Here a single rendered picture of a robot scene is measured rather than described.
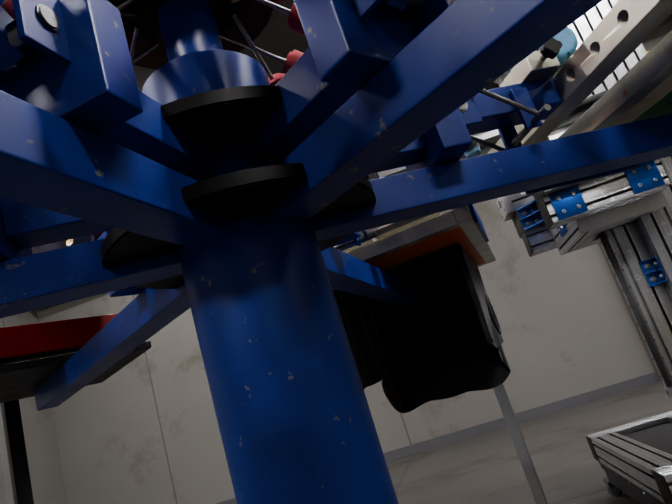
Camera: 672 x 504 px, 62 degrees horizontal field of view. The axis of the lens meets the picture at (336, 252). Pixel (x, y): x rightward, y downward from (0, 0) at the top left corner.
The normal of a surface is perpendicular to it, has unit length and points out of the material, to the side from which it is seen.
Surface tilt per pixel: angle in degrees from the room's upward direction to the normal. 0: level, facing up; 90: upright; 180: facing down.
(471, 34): 90
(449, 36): 90
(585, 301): 90
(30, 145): 90
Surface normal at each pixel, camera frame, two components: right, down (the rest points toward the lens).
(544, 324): -0.20, -0.20
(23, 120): 0.89, -0.36
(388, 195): 0.15, -0.31
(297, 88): -0.74, 0.05
